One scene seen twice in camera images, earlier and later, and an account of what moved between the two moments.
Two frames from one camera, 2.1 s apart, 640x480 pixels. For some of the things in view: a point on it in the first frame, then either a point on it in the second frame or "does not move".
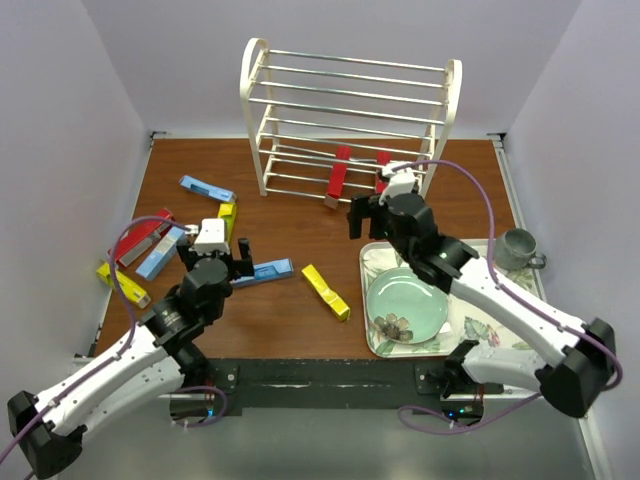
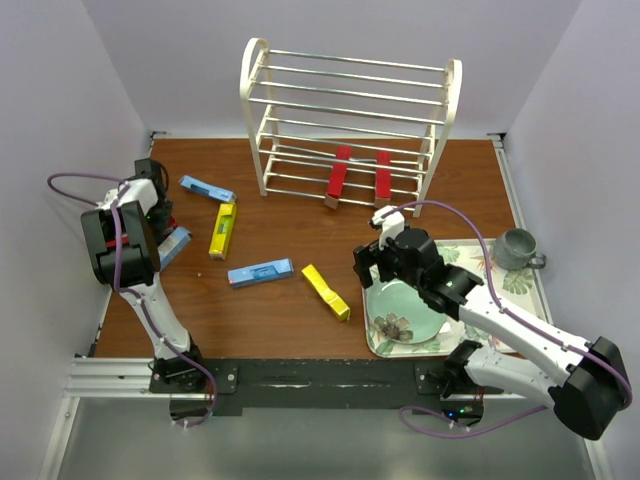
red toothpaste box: (382, 157) does not move
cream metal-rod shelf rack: (326, 126) does not move
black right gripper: (360, 209) to (363, 260)
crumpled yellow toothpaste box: (332, 299) does not move
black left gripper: (242, 267) to (161, 223)
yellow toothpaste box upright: (227, 211) does not move
